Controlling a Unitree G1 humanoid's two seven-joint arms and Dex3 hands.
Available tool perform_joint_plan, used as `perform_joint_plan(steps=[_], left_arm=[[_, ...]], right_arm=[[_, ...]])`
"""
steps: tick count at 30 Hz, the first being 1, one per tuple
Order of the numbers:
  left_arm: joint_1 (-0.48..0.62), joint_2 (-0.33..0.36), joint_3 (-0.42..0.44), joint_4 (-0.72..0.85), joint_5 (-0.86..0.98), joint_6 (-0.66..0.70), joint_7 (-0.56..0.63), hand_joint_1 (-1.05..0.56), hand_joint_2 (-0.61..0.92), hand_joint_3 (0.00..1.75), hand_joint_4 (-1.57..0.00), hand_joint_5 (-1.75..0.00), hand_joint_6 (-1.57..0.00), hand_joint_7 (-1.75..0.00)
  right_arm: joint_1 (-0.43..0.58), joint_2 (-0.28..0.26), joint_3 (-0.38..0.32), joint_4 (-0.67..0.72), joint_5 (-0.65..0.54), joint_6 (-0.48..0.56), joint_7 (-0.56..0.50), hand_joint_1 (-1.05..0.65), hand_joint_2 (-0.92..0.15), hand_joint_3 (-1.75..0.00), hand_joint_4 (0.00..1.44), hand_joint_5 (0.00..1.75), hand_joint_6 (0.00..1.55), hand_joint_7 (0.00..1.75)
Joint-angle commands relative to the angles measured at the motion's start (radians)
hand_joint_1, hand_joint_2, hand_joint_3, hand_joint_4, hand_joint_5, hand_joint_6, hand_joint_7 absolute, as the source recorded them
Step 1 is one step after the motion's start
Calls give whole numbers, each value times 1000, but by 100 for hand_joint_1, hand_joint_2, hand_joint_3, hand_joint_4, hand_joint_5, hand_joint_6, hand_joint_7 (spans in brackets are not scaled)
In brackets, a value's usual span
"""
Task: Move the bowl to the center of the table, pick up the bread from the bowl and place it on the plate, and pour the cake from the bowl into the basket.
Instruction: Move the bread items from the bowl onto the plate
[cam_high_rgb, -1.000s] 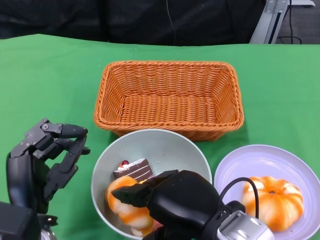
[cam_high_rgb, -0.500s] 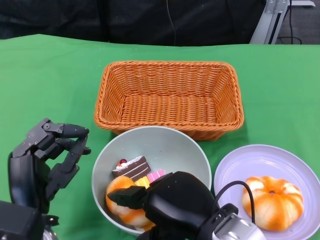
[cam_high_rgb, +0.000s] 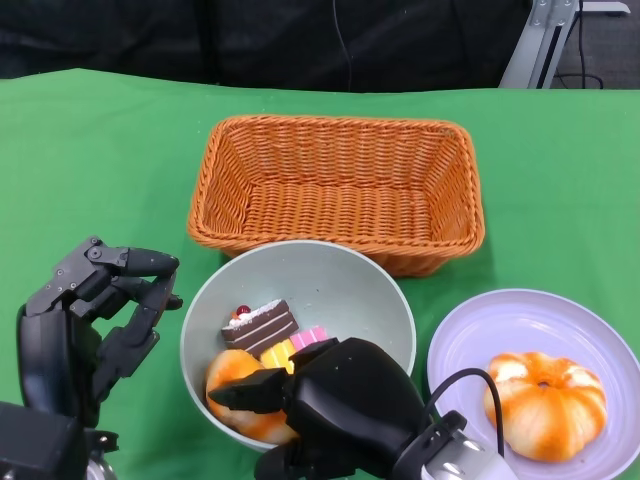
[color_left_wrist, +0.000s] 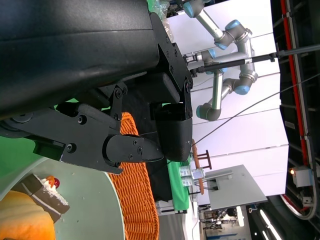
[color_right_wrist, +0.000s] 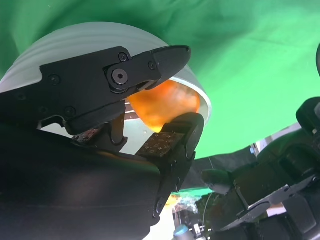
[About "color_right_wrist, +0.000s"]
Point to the chocolate cake slice with cherry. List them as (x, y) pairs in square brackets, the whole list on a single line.
[(130, 113)]

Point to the long orange croissant bread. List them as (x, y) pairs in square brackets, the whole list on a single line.
[(170, 105)]

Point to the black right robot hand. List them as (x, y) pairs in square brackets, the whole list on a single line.
[(62, 187)]

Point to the green tablecloth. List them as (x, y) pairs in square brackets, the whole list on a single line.
[(250, 50)]

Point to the pale grey-green bowl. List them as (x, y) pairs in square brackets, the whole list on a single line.
[(75, 42)]

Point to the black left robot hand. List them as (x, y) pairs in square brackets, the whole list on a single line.
[(275, 175)]

